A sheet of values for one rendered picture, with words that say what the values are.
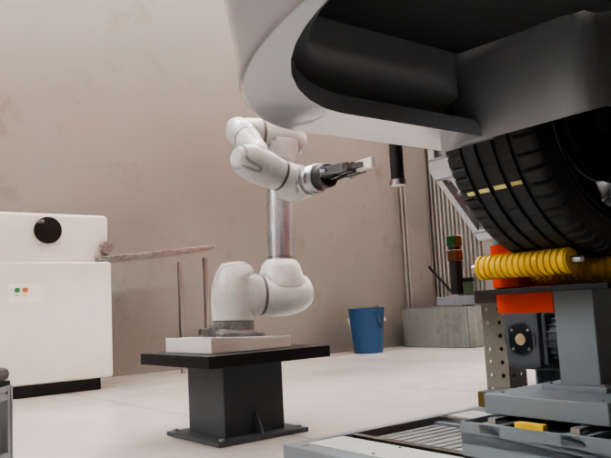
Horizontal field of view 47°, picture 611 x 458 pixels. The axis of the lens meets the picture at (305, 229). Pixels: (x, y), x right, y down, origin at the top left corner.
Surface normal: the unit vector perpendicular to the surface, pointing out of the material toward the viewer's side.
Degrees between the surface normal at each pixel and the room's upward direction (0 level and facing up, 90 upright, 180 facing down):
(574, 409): 90
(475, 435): 90
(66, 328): 90
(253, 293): 90
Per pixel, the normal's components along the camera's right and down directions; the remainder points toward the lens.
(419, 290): 0.61, -0.12
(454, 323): -0.79, -0.03
